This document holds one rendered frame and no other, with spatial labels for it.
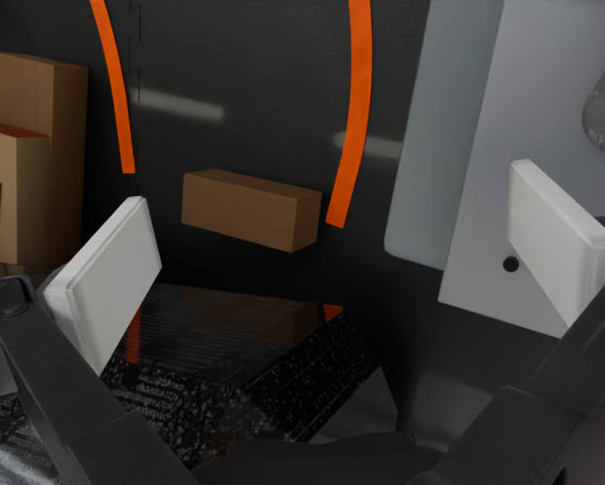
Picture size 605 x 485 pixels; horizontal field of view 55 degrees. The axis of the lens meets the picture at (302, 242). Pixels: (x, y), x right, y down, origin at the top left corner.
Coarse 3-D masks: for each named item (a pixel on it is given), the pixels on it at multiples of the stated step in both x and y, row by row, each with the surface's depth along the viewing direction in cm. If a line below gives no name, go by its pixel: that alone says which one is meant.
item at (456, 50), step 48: (432, 0) 37; (480, 0) 35; (432, 48) 37; (480, 48) 36; (432, 96) 38; (480, 96) 37; (432, 144) 39; (432, 192) 39; (384, 240) 42; (432, 240) 40
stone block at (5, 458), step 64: (192, 320) 97; (256, 320) 98; (320, 320) 98; (128, 384) 80; (192, 384) 77; (256, 384) 78; (320, 384) 88; (384, 384) 108; (0, 448) 80; (192, 448) 72
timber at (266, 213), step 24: (216, 168) 143; (192, 192) 133; (216, 192) 130; (240, 192) 127; (264, 192) 124; (288, 192) 125; (312, 192) 128; (192, 216) 135; (216, 216) 131; (240, 216) 128; (264, 216) 125; (288, 216) 123; (312, 216) 129; (264, 240) 127; (288, 240) 124; (312, 240) 132
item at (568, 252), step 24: (528, 168) 19; (528, 192) 18; (552, 192) 17; (528, 216) 18; (552, 216) 16; (576, 216) 15; (528, 240) 19; (552, 240) 16; (576, 240) 15; (600, 240) 14; (528, 264) 19; (552, 264) 17; (576, 264) 15; (600, 264) 14; (552, 288) 17; (576, 288) 15; (600, 288) 14; (576, 312) 15
